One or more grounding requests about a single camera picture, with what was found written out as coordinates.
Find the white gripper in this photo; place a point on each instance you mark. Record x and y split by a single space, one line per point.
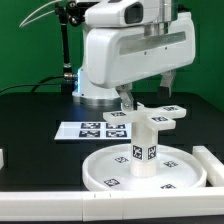
117 57

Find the white cross-shaped table base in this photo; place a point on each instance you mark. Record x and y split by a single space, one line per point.
161 118

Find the white round table top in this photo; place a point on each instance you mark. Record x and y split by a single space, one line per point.
110 169

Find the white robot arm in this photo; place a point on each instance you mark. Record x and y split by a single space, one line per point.
155 16

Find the white marker sheet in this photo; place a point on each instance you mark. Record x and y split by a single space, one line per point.
92 131

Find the white right fence bar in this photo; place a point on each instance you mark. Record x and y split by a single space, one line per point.
213 166

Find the white fence bar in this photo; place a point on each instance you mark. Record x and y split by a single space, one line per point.
115 205
1 159
213 166

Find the white front fence bar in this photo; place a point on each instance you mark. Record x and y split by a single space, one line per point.
115 205

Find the white left fence bar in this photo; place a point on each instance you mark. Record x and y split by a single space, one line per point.
1 159

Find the black camera stand pole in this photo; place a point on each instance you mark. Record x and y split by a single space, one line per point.
68 86

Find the black camera on mount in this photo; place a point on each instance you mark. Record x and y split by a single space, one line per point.
76 12

